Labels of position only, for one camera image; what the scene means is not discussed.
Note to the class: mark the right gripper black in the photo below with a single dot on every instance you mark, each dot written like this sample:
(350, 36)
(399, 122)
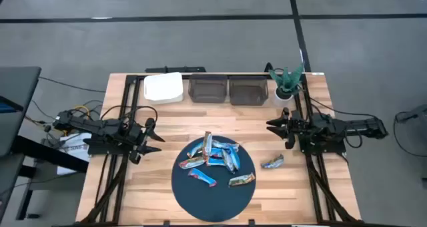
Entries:
(297, 127)

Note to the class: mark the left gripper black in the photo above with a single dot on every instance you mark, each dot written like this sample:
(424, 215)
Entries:
(137, 142)

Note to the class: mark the blue and brown granola bar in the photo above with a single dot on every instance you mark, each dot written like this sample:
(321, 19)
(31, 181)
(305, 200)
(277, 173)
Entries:
(194, 150)

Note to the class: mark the green and red granola bar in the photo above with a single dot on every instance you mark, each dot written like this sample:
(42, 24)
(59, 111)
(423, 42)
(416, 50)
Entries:
(191, 162)

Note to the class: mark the brown and white granola bar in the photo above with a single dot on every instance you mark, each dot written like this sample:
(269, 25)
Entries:
(207, 143)

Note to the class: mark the green and brown granola bar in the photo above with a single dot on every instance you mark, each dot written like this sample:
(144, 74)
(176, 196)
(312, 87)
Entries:
(241, 179)

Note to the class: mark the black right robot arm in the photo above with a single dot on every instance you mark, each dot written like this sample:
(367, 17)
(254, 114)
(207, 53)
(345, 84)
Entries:
(333, 127)

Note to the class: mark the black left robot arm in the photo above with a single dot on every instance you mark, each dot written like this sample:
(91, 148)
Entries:
(100, 127)

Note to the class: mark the blue and red granola bar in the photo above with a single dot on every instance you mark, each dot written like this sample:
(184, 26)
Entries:
(202, 177)

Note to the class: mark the green succulent in white pot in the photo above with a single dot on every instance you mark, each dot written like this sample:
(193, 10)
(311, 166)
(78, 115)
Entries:
(286, 83)

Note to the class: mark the dark transparent plastic bin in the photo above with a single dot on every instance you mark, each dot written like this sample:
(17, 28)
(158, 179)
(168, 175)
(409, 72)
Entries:
(248, 91)
(207, 88)

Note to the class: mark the white plastic bin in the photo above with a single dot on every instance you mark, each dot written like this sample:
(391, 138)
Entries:
(163, 87)

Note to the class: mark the black bar device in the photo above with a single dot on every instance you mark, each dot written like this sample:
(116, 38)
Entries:
(175, 69)

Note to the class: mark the white printed box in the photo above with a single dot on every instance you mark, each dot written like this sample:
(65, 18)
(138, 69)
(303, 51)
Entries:
(76, 144)

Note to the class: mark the dark blue round mat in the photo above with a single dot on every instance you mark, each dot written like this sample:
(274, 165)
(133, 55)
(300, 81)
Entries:
(213, 200)

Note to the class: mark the small black table clamp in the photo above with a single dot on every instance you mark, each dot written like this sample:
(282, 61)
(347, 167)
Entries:
(251, 222)

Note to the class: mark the black desk beam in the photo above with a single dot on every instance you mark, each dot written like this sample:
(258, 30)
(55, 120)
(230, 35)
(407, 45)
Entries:
(50, 153)

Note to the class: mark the grey stand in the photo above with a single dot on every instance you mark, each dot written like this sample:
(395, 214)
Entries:
(413, 113)

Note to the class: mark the grey desk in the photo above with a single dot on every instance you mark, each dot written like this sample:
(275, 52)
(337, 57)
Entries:
(18, 100)

